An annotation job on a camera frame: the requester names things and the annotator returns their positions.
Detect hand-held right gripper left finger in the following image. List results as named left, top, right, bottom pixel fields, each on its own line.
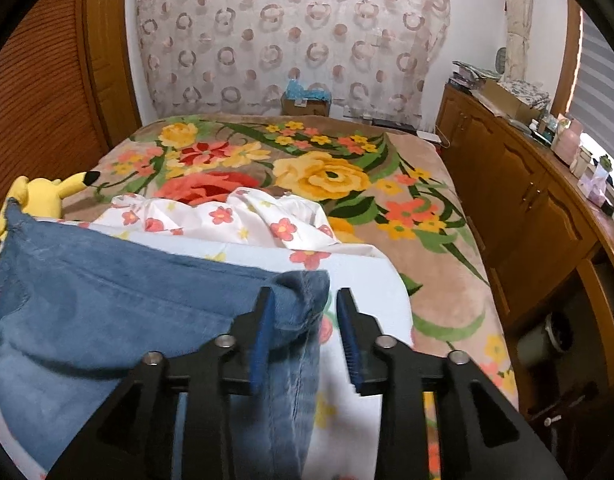
left=47, top=287, right=277, bottom=480

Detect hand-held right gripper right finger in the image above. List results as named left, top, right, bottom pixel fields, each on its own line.
left=336, top=287, right=568, bottom=480

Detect blue denim pants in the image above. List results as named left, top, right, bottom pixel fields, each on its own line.
left=0, top=197, right=333, bottom=480

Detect white floral quilt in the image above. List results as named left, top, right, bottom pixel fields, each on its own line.
left=0, top=187, right=443, bottom=480

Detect brown floral blanket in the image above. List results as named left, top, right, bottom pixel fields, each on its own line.
left=62, top=115, right=518, bottom=411

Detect grey round appliance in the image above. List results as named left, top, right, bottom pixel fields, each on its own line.
left=517, top=310, right=575, bottom=366

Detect wooden sideboard cabinet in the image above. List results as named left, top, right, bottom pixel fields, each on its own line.
left=434, top=82, right=614, bottom=480

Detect small cardboard box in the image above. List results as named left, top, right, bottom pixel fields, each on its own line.
left=281, top=91, right=332, bottom=117

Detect blue plastic bag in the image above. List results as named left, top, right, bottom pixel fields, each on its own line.
left=284, top=77, right=331, bottom=102

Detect yellow plush toy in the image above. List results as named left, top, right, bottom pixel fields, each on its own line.
left=0, top=170, right=102, bottom=266

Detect large open cardboard box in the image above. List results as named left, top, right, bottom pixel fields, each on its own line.
left=479, top=80, right=542, bottom=123

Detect floral tissue box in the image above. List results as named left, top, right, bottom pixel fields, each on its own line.
left=579, top=165, right=610, bottom=206

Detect stack of books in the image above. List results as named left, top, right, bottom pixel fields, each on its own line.
left=452, top=60, right=498, bottom=91

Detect pink jar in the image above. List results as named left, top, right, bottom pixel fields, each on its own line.
left=552, top=119, right=584, bottom=166

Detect floral patterned cloth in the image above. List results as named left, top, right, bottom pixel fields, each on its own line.
left=502, top=79, right=552, bottom=109

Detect circle-patterned sheer curtain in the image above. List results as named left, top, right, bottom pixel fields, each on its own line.
left=134, top=0, right=453, bottom=118

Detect wooden louvered wardrobe door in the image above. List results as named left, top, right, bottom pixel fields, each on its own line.
left=0, top=0, right=143, bottom=231

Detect beige lace curtain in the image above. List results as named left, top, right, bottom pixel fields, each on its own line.
left=504, top=0, right=535, bottom=81

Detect striped window blind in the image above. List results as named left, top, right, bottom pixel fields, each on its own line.
left=567, top=5, right=614, bottom=161

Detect wooden window frame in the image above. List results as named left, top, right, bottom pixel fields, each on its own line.
left=552, top=0, right=585, bottom=116

